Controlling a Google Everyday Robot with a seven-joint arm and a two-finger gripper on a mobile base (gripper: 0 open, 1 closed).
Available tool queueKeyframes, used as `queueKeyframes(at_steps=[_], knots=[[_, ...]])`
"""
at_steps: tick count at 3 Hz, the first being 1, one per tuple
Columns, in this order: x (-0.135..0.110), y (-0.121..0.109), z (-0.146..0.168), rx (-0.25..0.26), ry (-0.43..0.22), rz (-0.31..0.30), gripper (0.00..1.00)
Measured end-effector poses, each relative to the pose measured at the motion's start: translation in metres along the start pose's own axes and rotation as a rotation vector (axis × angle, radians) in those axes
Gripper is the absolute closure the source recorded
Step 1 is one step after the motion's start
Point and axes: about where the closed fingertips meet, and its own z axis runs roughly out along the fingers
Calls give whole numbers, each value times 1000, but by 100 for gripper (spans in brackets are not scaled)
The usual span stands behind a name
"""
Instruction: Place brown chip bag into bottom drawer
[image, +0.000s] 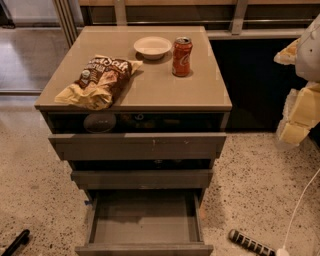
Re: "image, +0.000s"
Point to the middle grey drawer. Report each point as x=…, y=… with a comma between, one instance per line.
x=143, y=179

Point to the grey drawer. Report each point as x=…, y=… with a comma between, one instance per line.
x=138, y=146
x=145, y=223
x=143, y=179

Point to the orange soda can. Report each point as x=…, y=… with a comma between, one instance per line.
x=181, y=56

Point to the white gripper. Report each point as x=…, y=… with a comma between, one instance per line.
x=310, y=56

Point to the white bowl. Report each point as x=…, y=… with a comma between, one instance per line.
x=152, y=48

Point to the top grey drawer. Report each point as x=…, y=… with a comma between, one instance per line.
x=138, y=146

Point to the grey drawer cabinet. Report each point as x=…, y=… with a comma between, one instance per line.
x=153, y=101

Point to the brown chip bag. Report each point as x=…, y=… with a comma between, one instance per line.
x=101, y=81

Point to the grey round speaker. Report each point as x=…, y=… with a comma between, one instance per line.
x=99, y=123

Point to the bottom grey drawer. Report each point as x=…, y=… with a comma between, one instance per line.
x=145, y=223

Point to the black object on floor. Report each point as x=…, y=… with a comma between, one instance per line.
x=21, y=239

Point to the metal railing frame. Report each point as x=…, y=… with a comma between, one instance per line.
x=223, y=19

